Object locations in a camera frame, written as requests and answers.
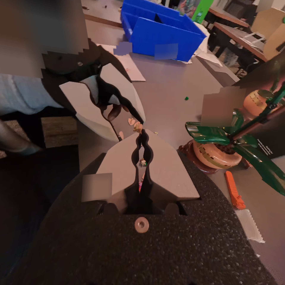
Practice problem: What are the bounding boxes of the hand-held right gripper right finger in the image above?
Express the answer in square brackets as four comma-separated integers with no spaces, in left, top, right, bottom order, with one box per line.
[140,129,200,212]

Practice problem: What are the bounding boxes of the person's left forearm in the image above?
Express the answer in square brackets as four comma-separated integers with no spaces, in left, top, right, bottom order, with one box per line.
[0,73,67,116]

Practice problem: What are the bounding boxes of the brown wooden table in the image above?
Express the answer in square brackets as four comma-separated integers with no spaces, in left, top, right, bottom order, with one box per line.
[213,22,267,67]
[208,6,250,29]

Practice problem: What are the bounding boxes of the pile of small tan bricks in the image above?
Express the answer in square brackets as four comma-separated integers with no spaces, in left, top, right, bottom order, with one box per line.
[118,118,159,190]

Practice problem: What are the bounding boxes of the dark plant toy box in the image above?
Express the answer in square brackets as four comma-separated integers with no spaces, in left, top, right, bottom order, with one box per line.
[232,60,285,159]

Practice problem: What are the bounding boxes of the tan cardboard box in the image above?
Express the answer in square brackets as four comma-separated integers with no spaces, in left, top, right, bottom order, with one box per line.
[251,7,285,61]

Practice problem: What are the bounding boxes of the green toy box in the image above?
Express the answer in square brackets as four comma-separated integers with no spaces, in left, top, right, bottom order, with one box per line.
[191,0,214,22]

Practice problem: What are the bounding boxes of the white crumpled paper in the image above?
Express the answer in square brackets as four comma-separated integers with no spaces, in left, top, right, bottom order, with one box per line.
[192,21,223,67]

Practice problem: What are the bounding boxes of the brick plant in pot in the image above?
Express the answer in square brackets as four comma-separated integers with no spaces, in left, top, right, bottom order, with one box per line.
[178,107,285,197]

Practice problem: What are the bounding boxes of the person's dark trousers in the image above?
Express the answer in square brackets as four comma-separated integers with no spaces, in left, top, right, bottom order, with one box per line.
[0,145,80,285]

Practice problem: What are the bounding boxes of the blue plastic bin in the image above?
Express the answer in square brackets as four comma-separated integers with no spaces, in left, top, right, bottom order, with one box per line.
[121,0,193,43]
[130,17,207,63]

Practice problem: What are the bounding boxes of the grey desk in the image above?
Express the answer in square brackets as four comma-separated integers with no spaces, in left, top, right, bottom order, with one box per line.
[77,19,285,285]

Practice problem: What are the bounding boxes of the person's left hand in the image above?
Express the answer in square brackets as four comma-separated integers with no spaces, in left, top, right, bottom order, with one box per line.
[107,104,130,122]

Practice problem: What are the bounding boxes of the orange brick separator tool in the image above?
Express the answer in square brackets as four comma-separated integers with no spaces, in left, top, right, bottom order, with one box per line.
[224,171,247,210]

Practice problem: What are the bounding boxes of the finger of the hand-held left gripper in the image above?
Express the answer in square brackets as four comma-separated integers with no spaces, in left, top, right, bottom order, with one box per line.
[59,81,123,142]
[86,63,147,125]

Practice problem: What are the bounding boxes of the torn white plastic bag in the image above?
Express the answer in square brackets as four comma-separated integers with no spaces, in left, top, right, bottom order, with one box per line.
[235,209,266,243]

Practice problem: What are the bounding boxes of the white table with wooden edge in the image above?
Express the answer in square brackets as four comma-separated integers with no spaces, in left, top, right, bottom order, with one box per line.
[82,0,123,27]

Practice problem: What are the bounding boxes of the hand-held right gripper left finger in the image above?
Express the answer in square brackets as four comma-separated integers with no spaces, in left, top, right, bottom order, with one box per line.
[97,136,143,211]

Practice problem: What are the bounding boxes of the white instruction booklet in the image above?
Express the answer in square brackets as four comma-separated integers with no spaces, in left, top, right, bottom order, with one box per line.
[96,43,147,83]

